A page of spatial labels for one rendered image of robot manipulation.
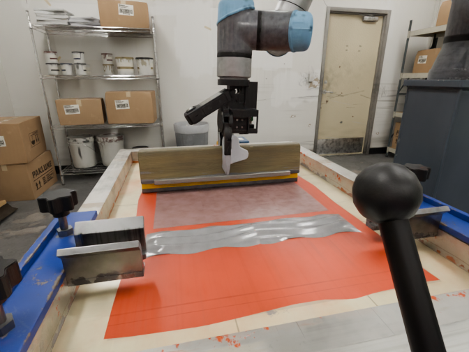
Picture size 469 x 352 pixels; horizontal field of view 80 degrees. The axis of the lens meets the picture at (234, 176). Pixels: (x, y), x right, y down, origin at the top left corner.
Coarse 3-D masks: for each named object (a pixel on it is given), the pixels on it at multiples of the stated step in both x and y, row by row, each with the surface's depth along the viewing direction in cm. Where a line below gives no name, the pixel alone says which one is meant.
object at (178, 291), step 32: (160, 192) 65; (192, 192) 65; (224, 192) 65; (160, 224) 51; (192, 224) 51; (224, 224) 51; (160, 256) 42; (192, 256) 42; (224, 256) 42; (256, 256) 42; (128, 288) 35; (160, 288) 35; (192, 288) 35; (224, 288) 35; (256, 288) 35; (128, 320) 31; (160, 320) 31; (192, 320) 31; (224, 320) 31
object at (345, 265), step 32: (256, 192) 65; (288, 192) 65; (320, 192) 65; (352, 224) 51; (288, 256) 42; (320, 256) 42; (352, 256) 42; (384, 256) 42; (288, 288) 35; (320, 288) 35; (352, 288) 35; (384, 288) 35
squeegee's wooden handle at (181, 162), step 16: (256, 144) 68; (272, 144) 68; (288, 144) 68; (144, 160) 62; (160, 160) 62; (176, 160) 63; (192, 160) 64; (208, 160) 65; (256, 160) 67; (272, 160) 68; (288, 160) 69; (144, 176) 63; (160, 176) 63; (176, 176) 64; (192, 176) 65
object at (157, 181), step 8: (200, 176) 65; (208, 176) 65; (216, 176) 65; (224, 176) 65; (232, 176) 66; (240, 176) 66; (248, 176) 66; (256, 176) 67; (264, 176) 67; (272, 176) 68
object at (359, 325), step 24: (240, 144) 97; (120, 168) 70; (312, 168) 80; (336, 168) 70; (96, 192) 56; (432, 240) 43; (456, 240) 40; (456, 264) 40; (72, 288) 33; (48, 312) 27; (360, 312) 27; (384, 312) 27; (456, 312) 27; (48, 336) 27; (240, 336) 24; (264, 336) 24; (288, 336) 24; (312, 336) 24; (336, 336) 24; (360, 336) 24; (384, 336) 24
